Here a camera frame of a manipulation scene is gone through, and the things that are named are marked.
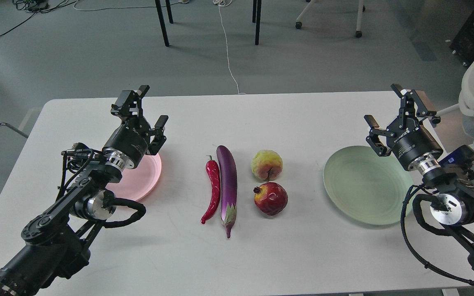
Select white wheeled chair base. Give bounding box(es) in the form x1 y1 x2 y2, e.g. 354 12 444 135
295 0 366 38

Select pink plate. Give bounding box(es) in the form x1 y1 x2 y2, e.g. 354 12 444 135
106 154 162 201

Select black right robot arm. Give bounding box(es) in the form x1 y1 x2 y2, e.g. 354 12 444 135
364 84 474 286

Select black floor cables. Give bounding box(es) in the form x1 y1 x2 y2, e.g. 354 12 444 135
0 0 77 50

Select red chili pepper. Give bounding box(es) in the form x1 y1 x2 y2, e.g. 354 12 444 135
200 155 221 224

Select black table legs left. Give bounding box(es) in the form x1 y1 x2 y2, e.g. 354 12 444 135
154 0 174 47

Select black table legs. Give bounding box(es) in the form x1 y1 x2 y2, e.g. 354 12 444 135
154 0 174 47
251 0 262 46

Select black table legs right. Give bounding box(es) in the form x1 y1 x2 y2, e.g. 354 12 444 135
251 0 262 46

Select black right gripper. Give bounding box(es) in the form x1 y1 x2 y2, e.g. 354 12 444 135
364 84 443 171

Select white floor cable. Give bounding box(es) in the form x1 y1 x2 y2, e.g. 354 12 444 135
213 0 246 95

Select purple eggplant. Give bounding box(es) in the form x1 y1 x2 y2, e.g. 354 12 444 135
216 146 237 239

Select green plate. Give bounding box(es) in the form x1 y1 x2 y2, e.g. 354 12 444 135
323 146 414 226

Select yellow-pink peach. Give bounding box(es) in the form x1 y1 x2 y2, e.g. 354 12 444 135
251 150 283 182

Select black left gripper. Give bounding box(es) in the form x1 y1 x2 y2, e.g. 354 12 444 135
103 86 169 169

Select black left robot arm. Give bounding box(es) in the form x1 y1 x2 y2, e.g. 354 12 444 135
0 86 168 296

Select red pomegranate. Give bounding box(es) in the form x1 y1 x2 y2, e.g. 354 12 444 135
253 182 288 217

